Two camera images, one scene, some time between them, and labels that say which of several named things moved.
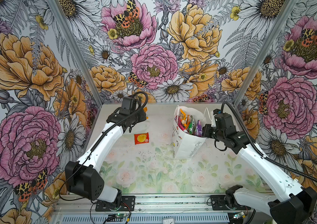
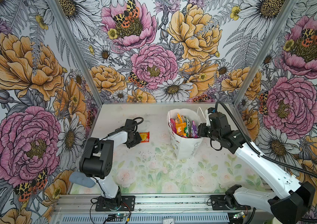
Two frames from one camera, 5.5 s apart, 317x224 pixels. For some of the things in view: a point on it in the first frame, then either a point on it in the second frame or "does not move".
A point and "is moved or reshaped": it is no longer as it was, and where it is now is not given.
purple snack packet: [199, 130] is moved or reshaped
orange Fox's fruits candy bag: [188, 122] -> [180, 126]
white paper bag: [188, 136] is moved or reshaped
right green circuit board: [239, 214] does not move
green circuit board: [120, 215] does not move
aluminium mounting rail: [85, 204] does not move
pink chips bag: [178, 119] -> [172, 123]
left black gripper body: [139, 117] -> [136, 139]
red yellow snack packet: [141, 138] does not move
